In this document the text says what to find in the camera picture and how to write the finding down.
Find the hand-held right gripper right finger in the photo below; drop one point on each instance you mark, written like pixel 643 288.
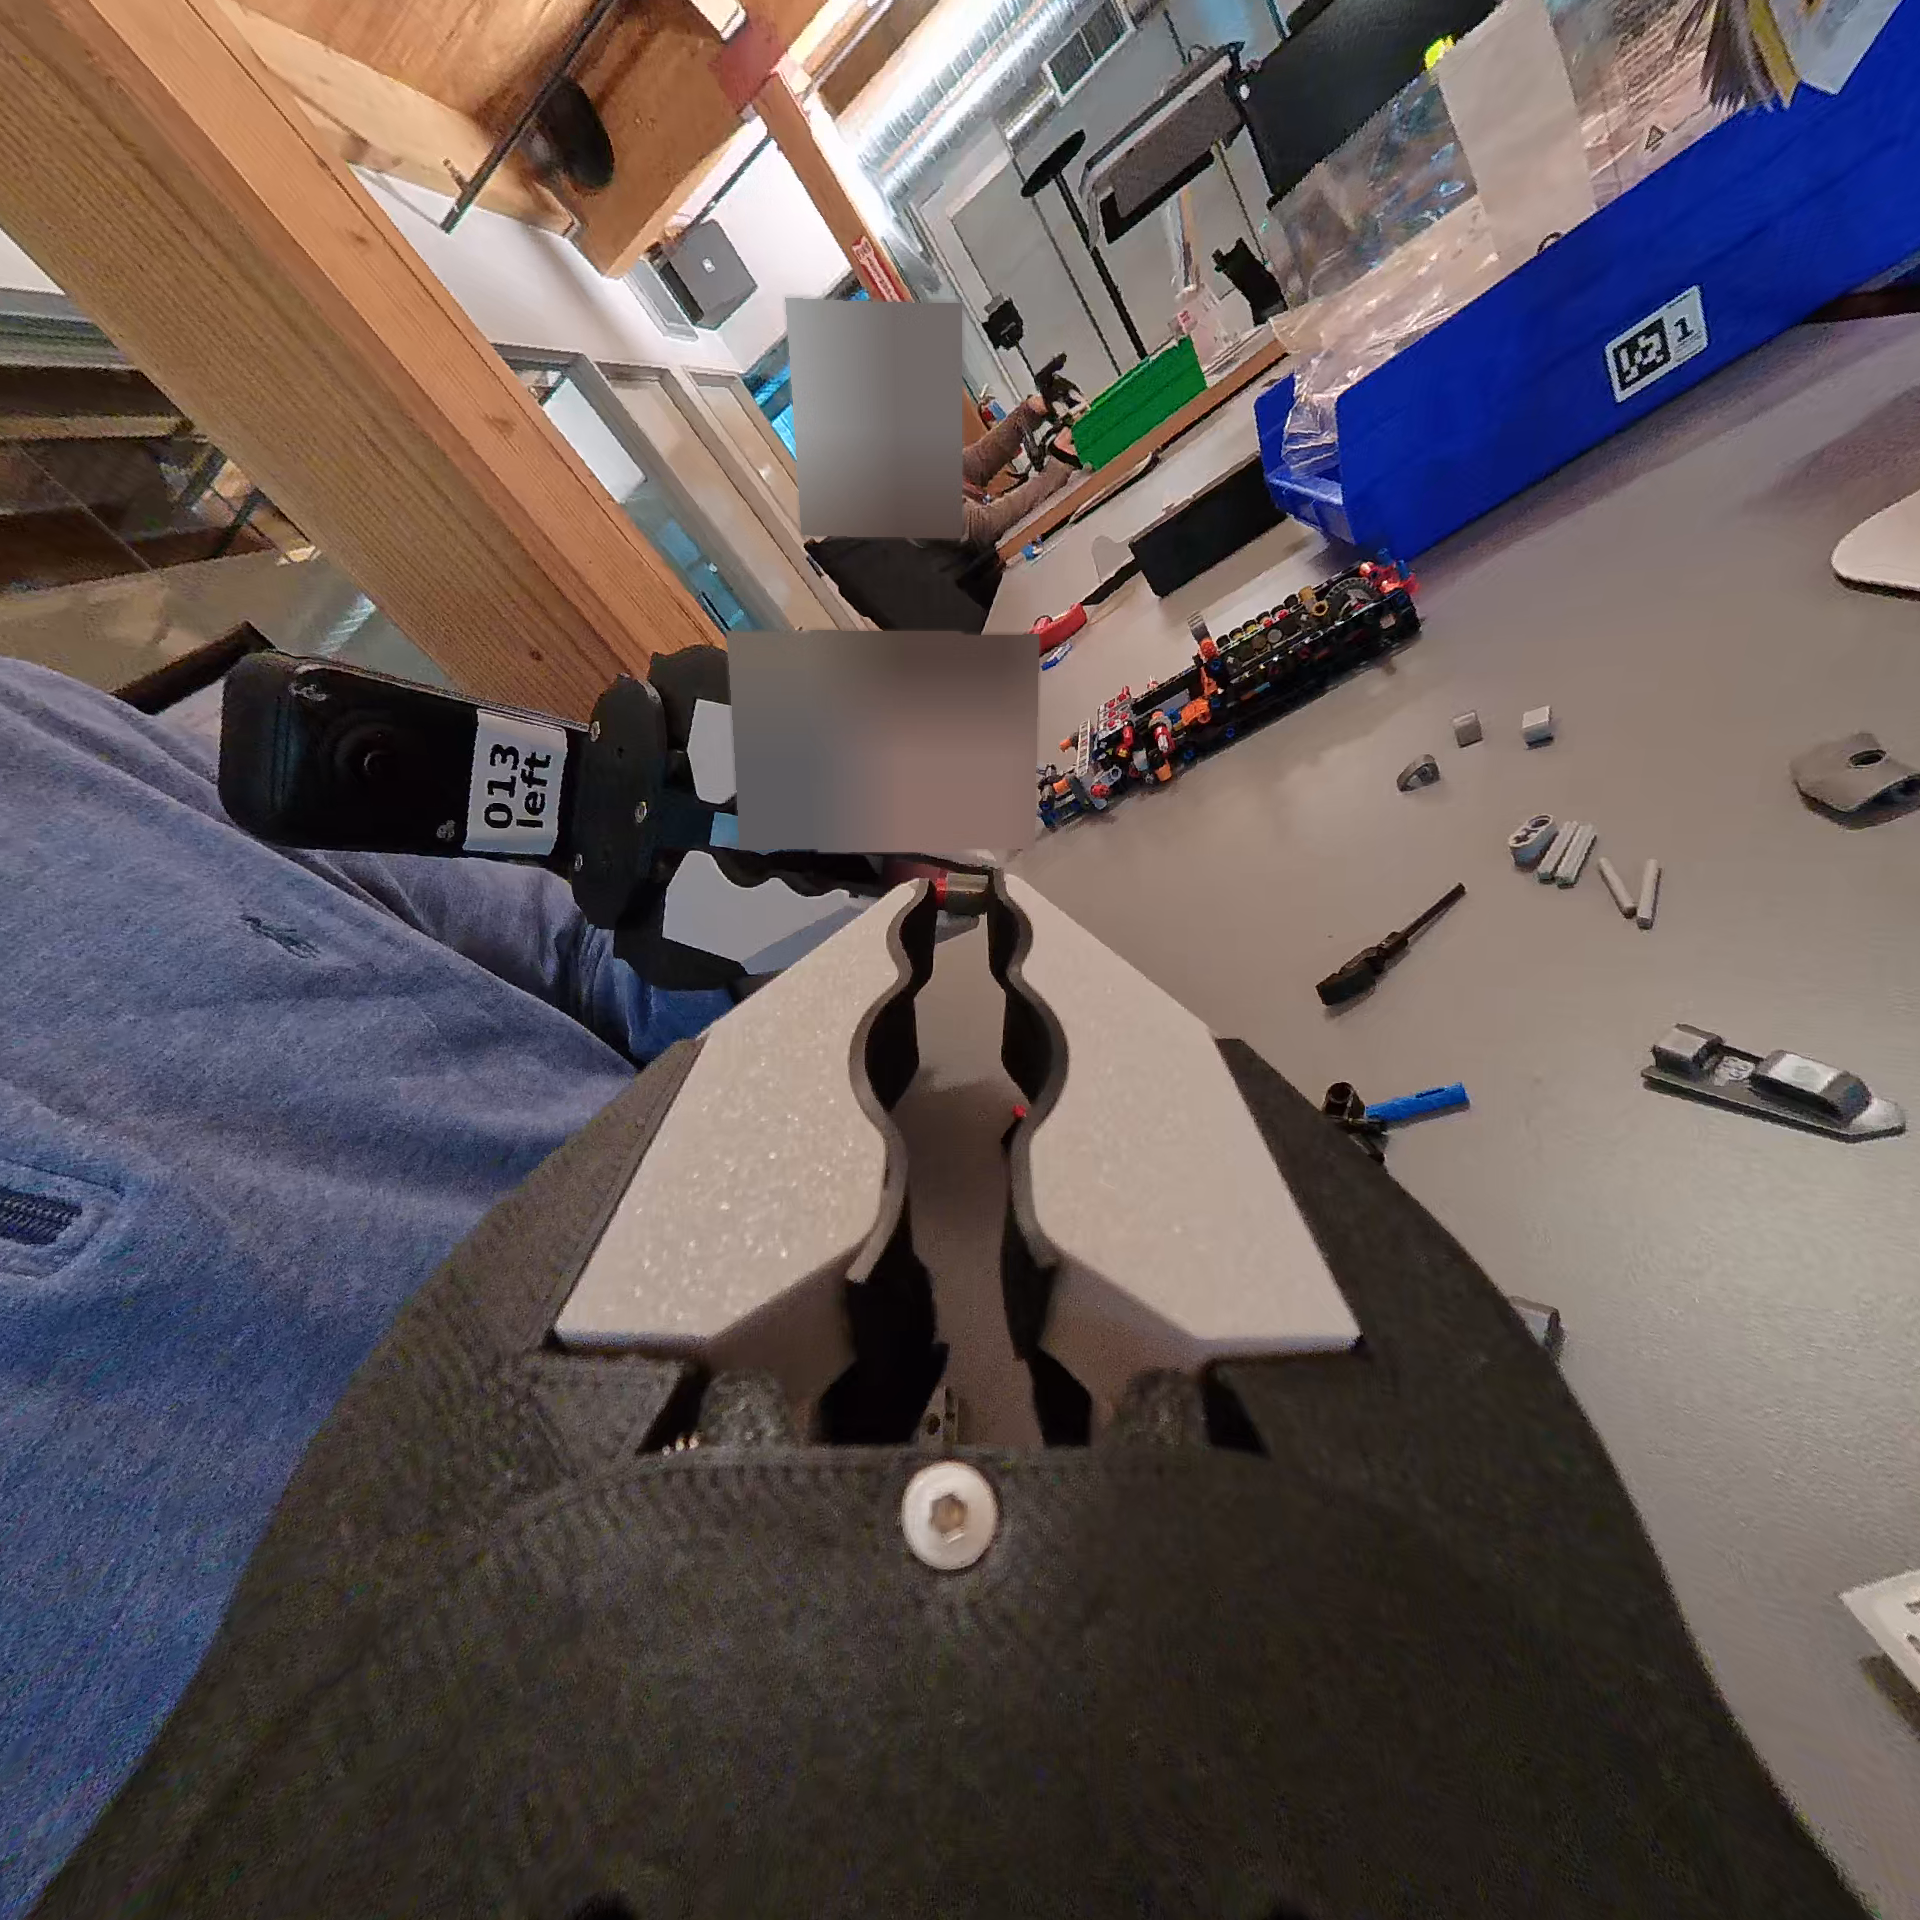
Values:
pixel 1184 1201

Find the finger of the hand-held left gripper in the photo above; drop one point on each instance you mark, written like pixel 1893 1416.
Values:
pixel 708 750
pixel 733 914

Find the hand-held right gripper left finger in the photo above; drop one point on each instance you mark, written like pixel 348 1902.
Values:
pixel 720 1201

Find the black lego pin connector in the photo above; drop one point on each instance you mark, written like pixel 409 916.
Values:
pixel 1349 1118

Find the blue lego pin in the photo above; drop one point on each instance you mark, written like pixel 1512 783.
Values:
pixel 1417 1104

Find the black lego axle with connector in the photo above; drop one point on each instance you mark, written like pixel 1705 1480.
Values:
pixel 1388 944

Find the grey lego slope brick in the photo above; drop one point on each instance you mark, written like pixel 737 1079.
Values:
pixel 1538 1323

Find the grey round lego connector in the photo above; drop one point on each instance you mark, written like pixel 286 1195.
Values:
pixel 1531 839

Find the light grey lego axle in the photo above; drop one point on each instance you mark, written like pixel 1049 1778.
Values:
pixel 1616 886
pixel 1649 894

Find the large colourful lego chassis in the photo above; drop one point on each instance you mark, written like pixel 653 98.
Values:
pixel 1276 646

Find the dark grey lego wedge panel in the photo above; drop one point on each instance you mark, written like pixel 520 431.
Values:
pixel 1769 1083

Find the grey curved lego piece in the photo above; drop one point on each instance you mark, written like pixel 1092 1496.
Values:
pixel 1851 772

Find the lego sticker sheet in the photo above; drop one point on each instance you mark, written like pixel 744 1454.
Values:
pixel 1893 1622

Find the person's blue clothing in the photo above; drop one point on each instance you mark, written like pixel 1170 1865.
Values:
pixel 224 1050

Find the wooden pillar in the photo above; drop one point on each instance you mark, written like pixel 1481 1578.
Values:
pixel 299 330

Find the black speaker box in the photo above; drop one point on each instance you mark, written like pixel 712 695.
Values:
pixel 708 270

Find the black flat box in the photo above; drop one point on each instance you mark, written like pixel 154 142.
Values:
pixel 1208 532

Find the green box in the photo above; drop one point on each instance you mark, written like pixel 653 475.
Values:
pixel 1141 406

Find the black floor lamp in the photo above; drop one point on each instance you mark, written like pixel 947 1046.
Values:
pixel 1058 166

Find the black studio light panel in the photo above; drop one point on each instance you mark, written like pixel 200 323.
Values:
pixel 1162 142

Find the pile of clear plastic bags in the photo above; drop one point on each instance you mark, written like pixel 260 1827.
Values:
pixel 1395 224

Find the blue plastic bin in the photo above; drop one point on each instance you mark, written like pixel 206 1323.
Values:
pixel 1499 390

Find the black monitor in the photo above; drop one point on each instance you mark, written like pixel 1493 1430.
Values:
pixel 1349 75

